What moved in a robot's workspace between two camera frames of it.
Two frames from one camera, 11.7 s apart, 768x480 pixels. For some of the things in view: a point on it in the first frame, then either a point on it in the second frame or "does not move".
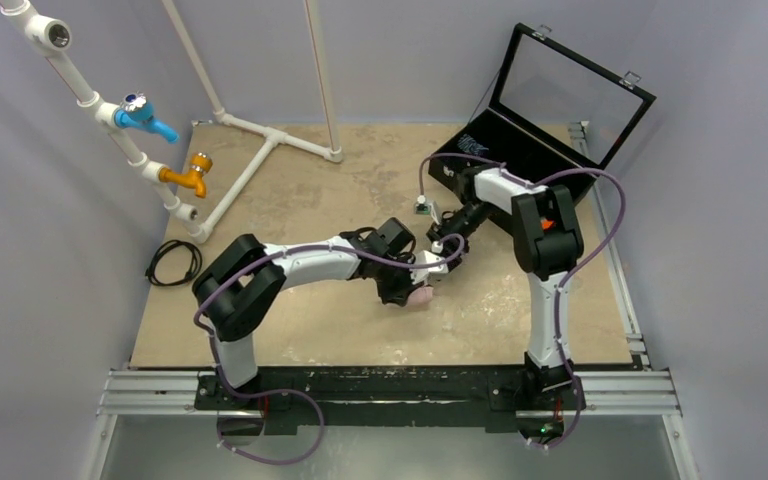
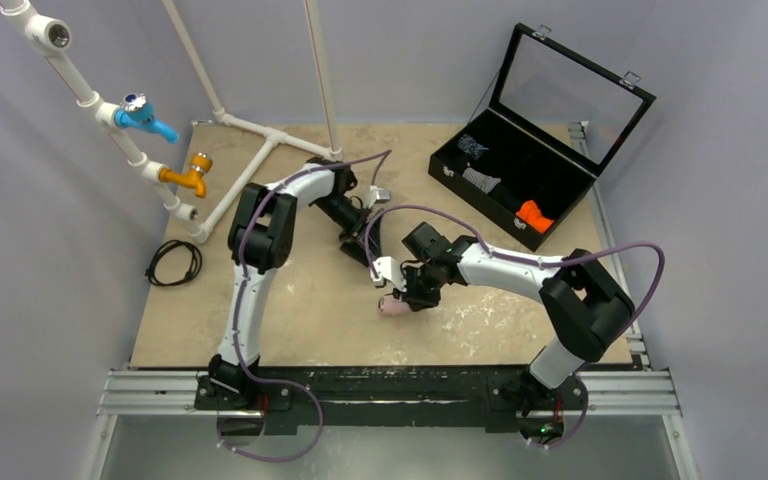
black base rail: x=422 y=393 does not move
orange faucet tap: x=193 y=178 does not move
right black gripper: x=439 y=234 → x=414 y=285
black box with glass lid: x=558 y=115 does not move
